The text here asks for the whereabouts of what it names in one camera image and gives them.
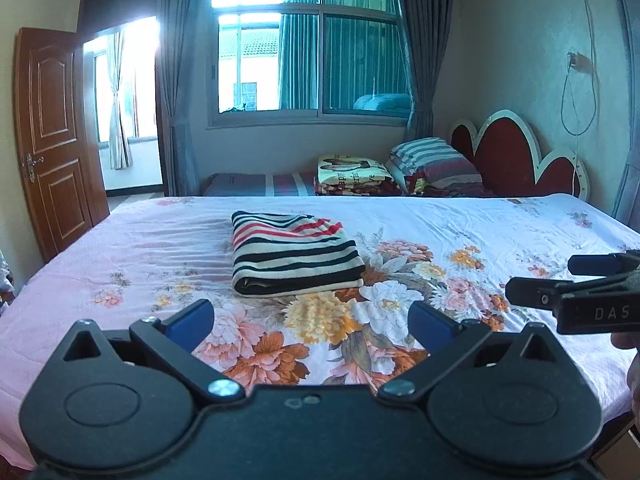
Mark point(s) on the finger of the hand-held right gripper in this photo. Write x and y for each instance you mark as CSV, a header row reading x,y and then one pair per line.
x,y
530,292
600,265

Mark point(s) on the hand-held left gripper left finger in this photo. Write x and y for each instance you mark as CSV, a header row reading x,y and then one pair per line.
x,y
192,320

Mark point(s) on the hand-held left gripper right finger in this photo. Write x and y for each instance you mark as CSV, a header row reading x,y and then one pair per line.
x,y
430,320

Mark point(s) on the striped knit sweater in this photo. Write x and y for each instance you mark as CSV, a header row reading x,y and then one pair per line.
x,y
295,255

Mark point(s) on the person's right hand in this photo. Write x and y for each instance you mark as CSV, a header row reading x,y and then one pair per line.
x,y
635,385

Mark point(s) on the floral bed sheet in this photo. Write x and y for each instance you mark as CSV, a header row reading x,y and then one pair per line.
x,y
150,260

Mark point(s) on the colourful crumpled cloth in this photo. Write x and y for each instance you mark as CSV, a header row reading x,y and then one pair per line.
x,y
420,184

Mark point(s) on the red scalloped headboard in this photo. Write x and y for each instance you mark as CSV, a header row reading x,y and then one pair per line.
x,y
505,155

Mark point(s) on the striped mattress sheet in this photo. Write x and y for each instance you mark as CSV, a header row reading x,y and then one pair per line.
x,y
240,184

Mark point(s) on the striped pillow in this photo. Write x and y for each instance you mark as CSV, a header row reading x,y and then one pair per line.
x,y
430,160

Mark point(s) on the folded printed blanket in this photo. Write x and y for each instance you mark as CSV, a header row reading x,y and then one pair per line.
x,y
350,172

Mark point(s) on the white sheer curtain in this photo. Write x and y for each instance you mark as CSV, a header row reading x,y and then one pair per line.
x,y
119,110

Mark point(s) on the teal bedding bundle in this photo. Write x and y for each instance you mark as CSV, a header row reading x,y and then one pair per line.
x,y
380,101

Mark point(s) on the brown wooden door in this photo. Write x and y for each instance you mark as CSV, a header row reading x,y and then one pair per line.
x,y
55,135

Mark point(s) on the grey curtain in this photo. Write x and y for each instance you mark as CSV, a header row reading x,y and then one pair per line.
x,y
422,50
177,85

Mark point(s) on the large sliding window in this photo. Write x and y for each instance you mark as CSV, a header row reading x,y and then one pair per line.
x,y
300,60

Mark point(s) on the wooden bed frame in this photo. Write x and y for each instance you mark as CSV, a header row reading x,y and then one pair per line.
x,y
620,452

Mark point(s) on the wall socket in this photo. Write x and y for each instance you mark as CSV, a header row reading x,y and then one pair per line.
x,y
579,61

